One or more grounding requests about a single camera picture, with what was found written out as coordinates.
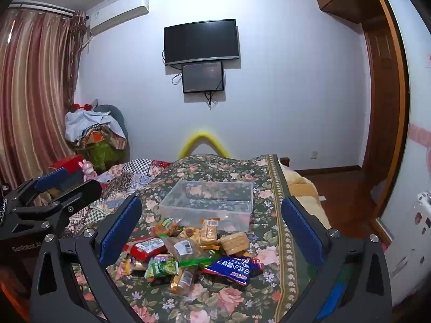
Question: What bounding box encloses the red box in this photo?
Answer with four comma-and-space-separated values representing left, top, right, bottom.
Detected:
48, 155, 85, 175

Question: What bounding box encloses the clear plastic storage box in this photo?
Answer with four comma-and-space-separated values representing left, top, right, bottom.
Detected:
158, 179, 254, 232

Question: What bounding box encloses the wooden wardrobe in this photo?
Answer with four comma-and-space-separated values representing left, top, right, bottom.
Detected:
310, 0, 410, 243

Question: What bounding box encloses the yellow snack packet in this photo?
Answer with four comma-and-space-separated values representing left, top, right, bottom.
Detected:
124, 257, 146, 276

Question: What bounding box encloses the black monitor cable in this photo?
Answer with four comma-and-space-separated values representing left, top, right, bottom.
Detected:
172, 72, 220, 109

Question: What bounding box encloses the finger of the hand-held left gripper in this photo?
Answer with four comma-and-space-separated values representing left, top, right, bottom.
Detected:
14, 179, 103, 233
6, 166, 84, 206

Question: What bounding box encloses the pile of clothes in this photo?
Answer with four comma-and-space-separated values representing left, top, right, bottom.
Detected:
65, 99, 128, 150

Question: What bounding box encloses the beige blanket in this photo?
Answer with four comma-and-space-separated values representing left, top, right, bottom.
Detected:
281, 166, 332, 230

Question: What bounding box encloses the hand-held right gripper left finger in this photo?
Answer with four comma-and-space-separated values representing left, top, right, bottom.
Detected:
30, 194, 144, 323

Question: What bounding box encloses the gold-edged clear cake packet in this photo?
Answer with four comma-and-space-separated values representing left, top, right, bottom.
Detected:
168, 266, 200, 297

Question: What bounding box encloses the white door with stickers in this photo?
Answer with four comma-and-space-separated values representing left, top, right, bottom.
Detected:
377, 0, 431, 310

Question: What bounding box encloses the blue cracker packet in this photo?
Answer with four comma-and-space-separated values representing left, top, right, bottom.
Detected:
201, 257, 264, 286

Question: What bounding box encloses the patchwork quilt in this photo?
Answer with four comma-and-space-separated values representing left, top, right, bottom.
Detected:
64, 157, 173, 236

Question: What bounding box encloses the tan biscuit pack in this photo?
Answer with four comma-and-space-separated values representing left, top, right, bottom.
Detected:
216, 231, 251, 255

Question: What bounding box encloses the green bag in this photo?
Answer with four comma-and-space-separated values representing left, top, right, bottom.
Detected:
86, 141, 126, 173

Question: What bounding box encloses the orange pastry packet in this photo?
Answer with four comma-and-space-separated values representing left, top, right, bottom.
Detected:
199, 219, 220, 245

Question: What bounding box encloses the pink plush toy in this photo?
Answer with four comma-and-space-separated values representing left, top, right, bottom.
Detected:
78, 160, 98, 181

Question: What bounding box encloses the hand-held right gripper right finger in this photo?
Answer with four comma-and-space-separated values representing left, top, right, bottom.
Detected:
279, 195, 393, 323

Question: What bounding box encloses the small black wall monitor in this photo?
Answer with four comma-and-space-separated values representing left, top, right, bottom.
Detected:
182, 61, 225, 94

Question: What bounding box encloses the red snack packet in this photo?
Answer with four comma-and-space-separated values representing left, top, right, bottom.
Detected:
123, 236, 168, 262

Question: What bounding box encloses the green pea snack packet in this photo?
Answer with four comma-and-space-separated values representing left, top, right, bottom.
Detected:
145, 257, 180, 280

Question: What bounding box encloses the yellow foam tube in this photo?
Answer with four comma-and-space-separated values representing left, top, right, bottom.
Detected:
178, 131, 231, 159

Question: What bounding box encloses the white air conditioner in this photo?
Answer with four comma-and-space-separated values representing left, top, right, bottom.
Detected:
88, 0, 150, 36

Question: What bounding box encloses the orange bun green label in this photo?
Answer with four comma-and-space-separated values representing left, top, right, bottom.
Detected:
152, 218, 183, 238

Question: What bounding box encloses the large black wall television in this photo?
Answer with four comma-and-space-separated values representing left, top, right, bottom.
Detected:
164, 19, 241, 66

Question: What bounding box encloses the green floral blanket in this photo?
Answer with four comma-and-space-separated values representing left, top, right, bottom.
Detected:
71, 154, 332, 323

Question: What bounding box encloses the striped brown curtain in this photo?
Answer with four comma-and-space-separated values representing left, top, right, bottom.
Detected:
0, 5, 89, 191

